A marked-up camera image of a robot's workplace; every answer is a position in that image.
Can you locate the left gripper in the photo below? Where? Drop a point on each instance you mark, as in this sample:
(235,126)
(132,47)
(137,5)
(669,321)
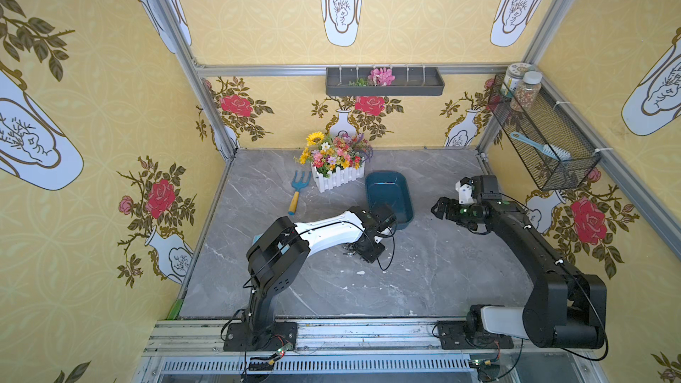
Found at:
(364,247)

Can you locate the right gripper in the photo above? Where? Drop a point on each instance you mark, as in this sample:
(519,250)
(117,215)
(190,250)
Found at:
(444,209)

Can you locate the teal plastic storage box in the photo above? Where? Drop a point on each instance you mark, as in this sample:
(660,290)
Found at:
(390,189)

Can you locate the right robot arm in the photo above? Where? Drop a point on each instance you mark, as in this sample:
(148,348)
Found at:
(566,308)

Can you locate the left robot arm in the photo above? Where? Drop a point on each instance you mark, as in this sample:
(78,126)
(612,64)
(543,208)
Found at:
(277,256)

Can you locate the flower pot white fence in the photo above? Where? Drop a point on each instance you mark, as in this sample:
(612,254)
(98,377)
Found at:
(335,161)

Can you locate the blue yellow garden fork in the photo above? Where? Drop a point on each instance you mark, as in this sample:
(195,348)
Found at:
(300,181)

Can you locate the blue white brush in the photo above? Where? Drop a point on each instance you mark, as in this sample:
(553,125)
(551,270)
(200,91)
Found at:
(551,151)

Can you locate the pink flower on shelf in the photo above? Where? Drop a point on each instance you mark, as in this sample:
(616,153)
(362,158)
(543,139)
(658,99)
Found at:
(381,76)

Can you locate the glass jar behind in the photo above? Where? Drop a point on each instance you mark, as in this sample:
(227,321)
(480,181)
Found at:
(514,75)

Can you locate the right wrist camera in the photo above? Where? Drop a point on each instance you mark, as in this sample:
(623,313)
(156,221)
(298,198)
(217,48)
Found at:
(465,191)

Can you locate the black wire mesh basket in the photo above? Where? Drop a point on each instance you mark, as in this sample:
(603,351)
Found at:
(545,123)

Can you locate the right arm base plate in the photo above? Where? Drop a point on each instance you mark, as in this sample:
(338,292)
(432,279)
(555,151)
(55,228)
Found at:
(460,335)

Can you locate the dark wall shelf tray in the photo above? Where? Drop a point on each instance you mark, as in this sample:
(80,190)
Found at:
(418,81)

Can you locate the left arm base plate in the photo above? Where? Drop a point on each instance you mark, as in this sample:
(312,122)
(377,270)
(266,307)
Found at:
(238,336)

